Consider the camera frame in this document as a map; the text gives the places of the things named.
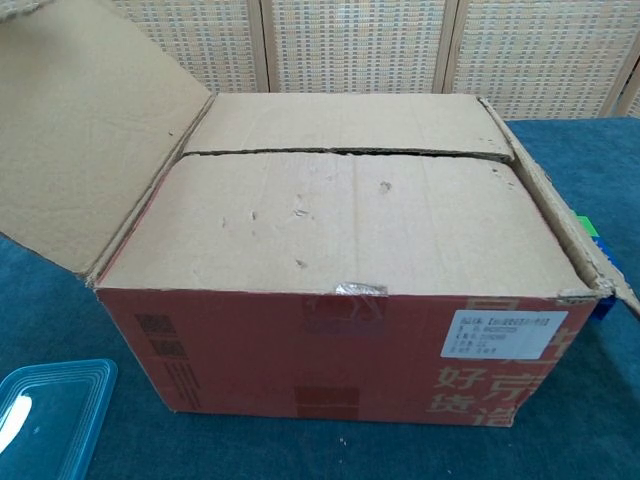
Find red brown cardboard box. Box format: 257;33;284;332
0;0;640;431

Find woven bamboo folding screen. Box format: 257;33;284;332
114;0;640;121

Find green toy brick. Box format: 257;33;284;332
574;214;599;239

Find blue table cloth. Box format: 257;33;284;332
0;117;640;480

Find blue toy brick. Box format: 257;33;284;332
589;234;616;321

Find clear blue plastic lid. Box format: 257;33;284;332
0;357;119;480

